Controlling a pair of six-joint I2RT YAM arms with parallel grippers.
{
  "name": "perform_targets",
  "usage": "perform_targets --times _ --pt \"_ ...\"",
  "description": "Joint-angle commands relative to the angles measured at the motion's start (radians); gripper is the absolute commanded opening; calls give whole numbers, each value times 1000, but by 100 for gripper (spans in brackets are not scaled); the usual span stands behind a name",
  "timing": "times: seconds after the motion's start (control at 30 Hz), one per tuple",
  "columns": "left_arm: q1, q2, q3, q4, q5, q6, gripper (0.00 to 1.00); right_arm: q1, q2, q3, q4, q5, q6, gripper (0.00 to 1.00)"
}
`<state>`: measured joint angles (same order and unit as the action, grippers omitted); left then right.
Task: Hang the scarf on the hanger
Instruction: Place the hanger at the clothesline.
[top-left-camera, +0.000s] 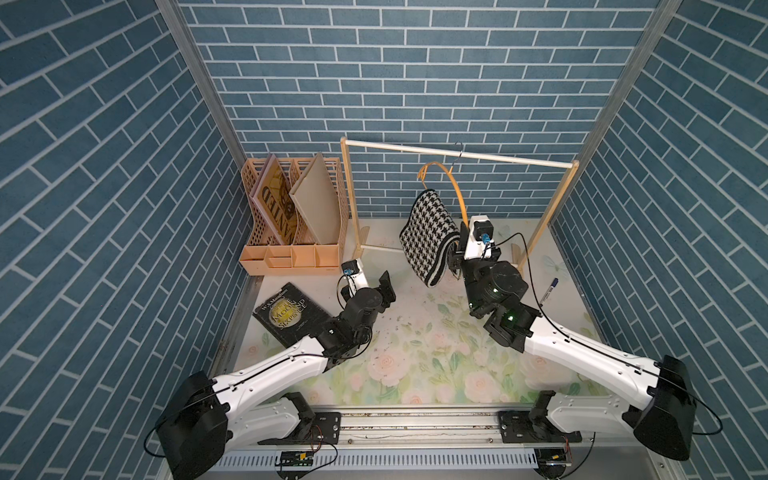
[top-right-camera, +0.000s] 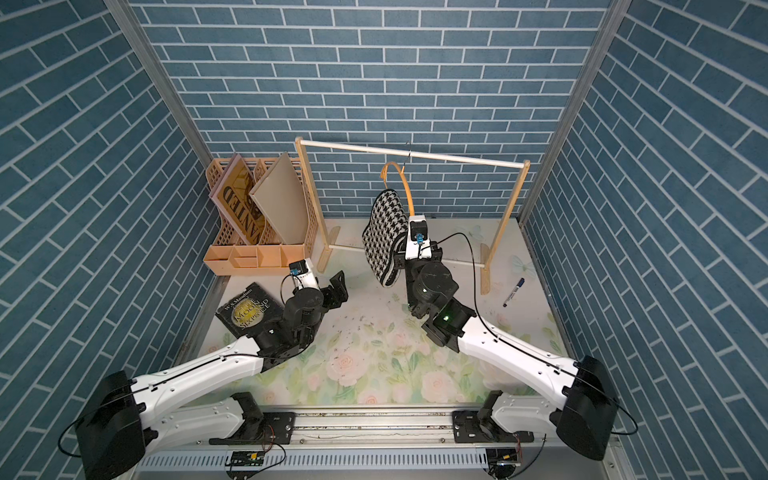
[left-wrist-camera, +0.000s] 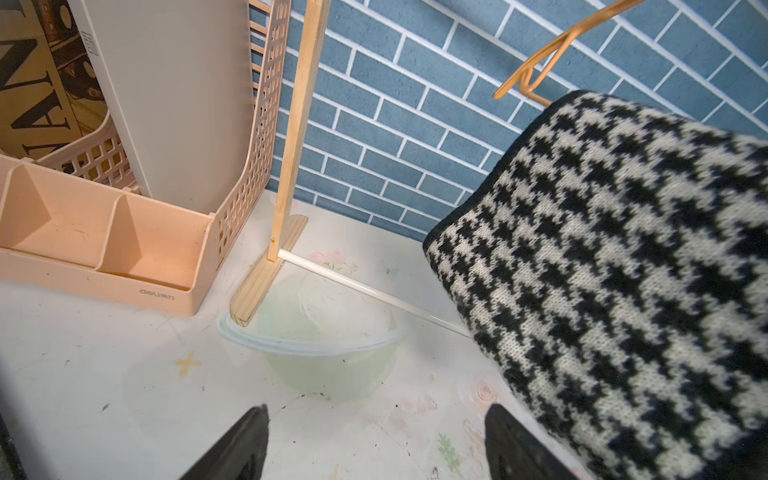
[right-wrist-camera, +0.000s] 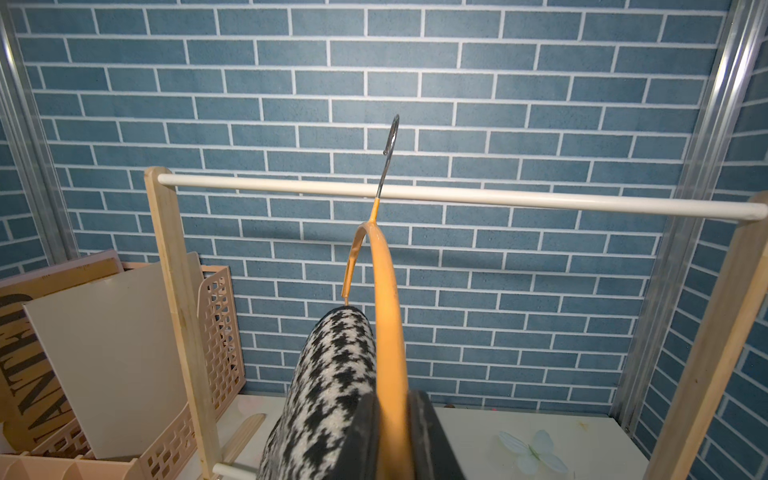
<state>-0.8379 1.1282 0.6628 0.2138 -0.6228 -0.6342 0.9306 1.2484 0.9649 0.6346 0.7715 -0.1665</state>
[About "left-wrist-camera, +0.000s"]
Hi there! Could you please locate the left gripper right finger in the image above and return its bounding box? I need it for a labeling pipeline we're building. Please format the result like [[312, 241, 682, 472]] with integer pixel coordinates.
[[485, 404, 577, 480]]

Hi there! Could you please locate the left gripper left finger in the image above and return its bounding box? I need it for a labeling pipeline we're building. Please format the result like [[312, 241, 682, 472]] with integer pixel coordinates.
[[181, 405, 269, 480]]

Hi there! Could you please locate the black white houndstooth scarf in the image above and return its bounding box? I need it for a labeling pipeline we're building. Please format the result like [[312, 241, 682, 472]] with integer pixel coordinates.
[[422, 90, 767, 479]]

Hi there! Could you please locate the orange wooden clothes hanger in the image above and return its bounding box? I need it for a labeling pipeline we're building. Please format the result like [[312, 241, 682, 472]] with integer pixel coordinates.
[[493, 0, 644, 107]]

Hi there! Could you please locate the pink plastic file organizer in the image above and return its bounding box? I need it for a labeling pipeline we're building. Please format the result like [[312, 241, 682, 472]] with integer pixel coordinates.
[[1, 1, 291, 315]]

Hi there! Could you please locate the beige grey folder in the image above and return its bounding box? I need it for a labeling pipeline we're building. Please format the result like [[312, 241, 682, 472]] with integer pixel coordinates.
[[70, 1, 253, 214]]

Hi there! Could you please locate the brown wanted poster book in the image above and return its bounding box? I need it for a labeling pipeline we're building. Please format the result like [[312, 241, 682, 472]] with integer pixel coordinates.
[[1, 0, 108, 159]]

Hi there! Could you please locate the wooden clothes rack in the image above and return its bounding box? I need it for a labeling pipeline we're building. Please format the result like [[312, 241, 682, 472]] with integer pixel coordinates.
[[229, 1, 470, 338]]

